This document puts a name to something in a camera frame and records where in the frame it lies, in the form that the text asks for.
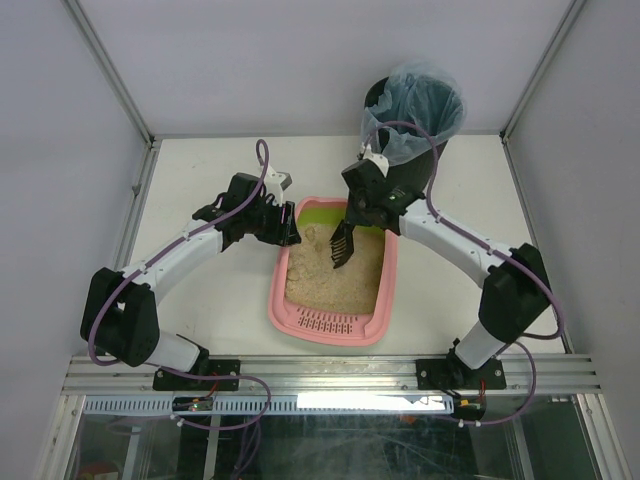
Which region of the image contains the black litter scoop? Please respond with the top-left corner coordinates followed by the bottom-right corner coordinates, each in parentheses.
top-left (330, 220), bottom-right (355, 269)

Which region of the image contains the pink litter box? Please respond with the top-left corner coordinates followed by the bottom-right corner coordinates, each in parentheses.
top-left (267, 197), bottom-right (398, 347)

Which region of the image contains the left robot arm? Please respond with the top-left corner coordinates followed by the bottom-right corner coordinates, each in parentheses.
top-left (80, 172), bottom-right (301, 372)

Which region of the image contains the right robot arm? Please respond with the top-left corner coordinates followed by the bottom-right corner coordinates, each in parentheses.
top-left (330, 160), bottom-right (551, 374)

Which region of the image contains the beige cat litter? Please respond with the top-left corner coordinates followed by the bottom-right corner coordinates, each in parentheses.
top-left (285, 223), bottom-right (385, 315)

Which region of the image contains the black trash bin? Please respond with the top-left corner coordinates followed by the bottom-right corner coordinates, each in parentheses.
top-left (363, 74), bottom-right (464, 201)

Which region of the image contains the blue plastic bin liner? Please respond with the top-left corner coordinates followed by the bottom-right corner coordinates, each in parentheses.
top-left (360, 61), bottom-right (466, 166)

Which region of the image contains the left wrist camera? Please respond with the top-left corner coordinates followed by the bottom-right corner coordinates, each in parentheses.
top-left (263, 166), bottom-right (292, 205)

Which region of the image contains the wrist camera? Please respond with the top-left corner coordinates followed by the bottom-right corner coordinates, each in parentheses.
top-left (358, 144), bottom-right (390, 178)
top-left (263, 166), bottom-right (292, 205)

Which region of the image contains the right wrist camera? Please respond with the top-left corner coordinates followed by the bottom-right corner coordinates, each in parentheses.
top-left (358, 144), bottom-right (390, 178)

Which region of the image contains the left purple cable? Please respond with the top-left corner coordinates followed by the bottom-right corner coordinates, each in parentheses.
top-left (88, 139), bottom-right (274, 369)

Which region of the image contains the purple cable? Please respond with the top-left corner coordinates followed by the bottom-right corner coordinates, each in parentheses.
top-left (362, 122), bottom-right (564, 429)
top-left (88, 139), bottom-right (274, 369)

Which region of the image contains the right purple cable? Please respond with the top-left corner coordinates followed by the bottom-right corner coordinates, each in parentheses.
top-left (362, 122), bottom-right (564, 429)

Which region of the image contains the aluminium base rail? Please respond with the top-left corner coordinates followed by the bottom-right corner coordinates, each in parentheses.
top-left (62, 353), bottom-right (602, 396)

